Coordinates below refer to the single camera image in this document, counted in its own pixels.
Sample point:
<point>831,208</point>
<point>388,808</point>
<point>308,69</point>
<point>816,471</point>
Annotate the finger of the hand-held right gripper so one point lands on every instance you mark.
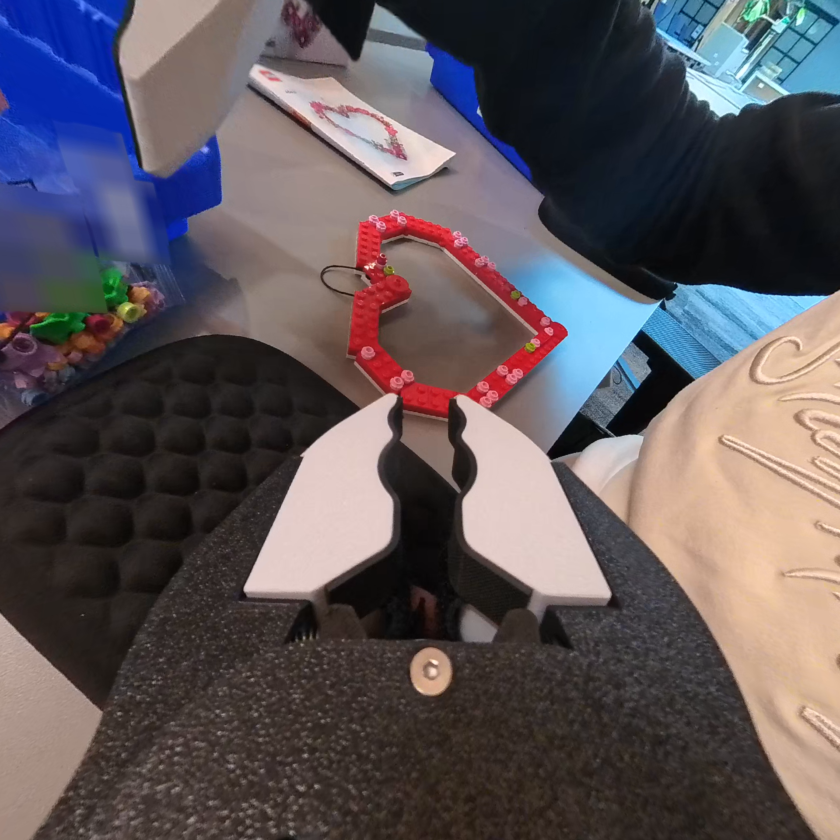
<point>197,72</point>

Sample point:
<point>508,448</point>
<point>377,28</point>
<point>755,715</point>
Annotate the bag of colourful brick pieces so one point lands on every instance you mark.
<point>65,341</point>

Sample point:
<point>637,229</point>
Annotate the printed cardboard box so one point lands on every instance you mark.
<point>295,26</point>

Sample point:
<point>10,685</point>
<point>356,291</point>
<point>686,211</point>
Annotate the blue plastic bin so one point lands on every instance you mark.
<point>39,65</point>
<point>459,92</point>

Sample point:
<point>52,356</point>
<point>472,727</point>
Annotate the black framed glass partition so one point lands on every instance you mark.
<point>794,39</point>

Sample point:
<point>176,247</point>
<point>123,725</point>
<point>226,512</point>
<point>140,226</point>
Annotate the white instruction booklet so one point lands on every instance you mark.
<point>420,156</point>

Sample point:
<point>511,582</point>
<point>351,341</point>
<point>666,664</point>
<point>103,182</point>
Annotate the person's right forearm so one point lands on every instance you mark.
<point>623,131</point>

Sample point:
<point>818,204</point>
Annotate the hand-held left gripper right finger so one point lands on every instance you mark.
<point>525,525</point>

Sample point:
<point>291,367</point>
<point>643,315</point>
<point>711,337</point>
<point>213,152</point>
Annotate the black foam mat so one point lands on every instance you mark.
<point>98,492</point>

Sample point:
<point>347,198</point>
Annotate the person's cream sweater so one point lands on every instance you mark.
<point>722,525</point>

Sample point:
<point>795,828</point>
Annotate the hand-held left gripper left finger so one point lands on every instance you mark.
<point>328,512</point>

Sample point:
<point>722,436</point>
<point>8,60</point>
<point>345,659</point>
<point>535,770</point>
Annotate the red brick heart frame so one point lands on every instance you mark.
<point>374,315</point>

